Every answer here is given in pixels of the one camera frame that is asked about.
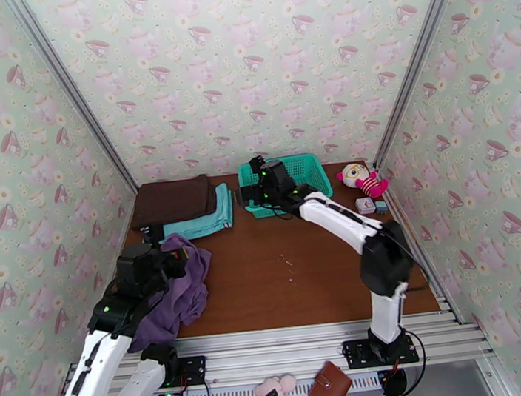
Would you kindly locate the purple towel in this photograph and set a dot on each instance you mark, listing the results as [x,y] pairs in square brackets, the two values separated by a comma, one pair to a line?
[187,295]

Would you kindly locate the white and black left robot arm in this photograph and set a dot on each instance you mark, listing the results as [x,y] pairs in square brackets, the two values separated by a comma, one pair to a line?
[76,391]

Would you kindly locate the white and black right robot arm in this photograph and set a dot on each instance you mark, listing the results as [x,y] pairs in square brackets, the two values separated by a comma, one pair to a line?
[337,217]

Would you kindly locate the teal folded trousers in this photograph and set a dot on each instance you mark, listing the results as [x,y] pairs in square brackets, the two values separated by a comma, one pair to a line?
[212,221]

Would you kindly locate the brown folded trousers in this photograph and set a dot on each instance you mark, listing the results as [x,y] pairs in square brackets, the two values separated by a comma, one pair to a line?
[172,202]

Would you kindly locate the teal plastic basket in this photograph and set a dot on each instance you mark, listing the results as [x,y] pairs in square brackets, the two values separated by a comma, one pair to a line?
[309,171]

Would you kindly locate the pink striped plush doll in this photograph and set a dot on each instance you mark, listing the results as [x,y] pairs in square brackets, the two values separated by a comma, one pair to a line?
[363,179]

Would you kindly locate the small white box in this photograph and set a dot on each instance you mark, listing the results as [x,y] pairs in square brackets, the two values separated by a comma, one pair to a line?
[365,205]

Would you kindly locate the small blue box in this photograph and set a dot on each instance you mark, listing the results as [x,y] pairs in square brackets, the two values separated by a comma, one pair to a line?
[381,207]

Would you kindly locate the brown leather wallet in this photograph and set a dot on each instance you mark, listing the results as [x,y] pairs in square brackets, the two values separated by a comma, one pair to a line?
[329,388]

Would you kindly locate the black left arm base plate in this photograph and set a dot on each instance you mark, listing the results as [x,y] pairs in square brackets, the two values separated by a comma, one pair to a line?
[195,369]

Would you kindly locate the aluminium frame rail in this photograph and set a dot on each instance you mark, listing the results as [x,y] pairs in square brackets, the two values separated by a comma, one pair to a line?
[281,351]

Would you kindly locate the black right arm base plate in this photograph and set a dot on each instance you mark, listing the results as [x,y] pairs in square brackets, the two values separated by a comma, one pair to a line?
[356,354]

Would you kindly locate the aluminium corner post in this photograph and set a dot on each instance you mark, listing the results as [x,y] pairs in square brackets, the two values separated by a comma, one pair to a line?
[68,85]
[421,48]

